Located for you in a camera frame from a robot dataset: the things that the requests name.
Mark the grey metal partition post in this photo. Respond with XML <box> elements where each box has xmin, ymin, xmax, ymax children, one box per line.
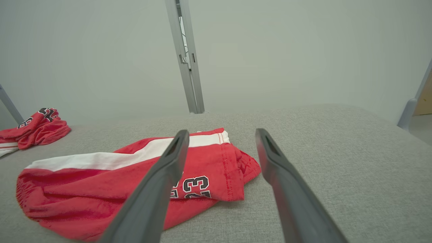
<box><xmin>164</xmin><ymin>0</ymin><xmax>205</xmax><ymax>114</ymax></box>
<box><xmin>0</xmin><ymin>84</ymin><xmax>25</xmax><ymax>125</ymax></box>

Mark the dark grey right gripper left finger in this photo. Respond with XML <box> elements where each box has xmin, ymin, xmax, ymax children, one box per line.
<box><xmin>98</xmin><ymin>130</ymin><xmax>190</xmax><ymax>243</ymax></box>

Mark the light wooden board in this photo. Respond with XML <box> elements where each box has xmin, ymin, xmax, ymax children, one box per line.
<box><xmin>413</xmin><ymin>71</ymin><xmax>432</xmax><ymax>116</ymax></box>

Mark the grey partition end post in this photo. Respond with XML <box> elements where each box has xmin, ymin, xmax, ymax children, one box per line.
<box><xmin>397</xmin><ymin>59</ymin><xmax>432</xmax><ymax>130</ymax></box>

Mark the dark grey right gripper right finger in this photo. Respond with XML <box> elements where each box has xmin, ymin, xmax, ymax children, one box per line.
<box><xmin>255</xmin><ymin>128</ymin><xmax>348</xmax><ymax>243</ymax></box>

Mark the red sock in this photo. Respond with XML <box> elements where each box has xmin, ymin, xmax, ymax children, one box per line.
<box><xmin>16</xmin><ymin>128</ymin><xmax>262</xmax><ymax>242</ymax></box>

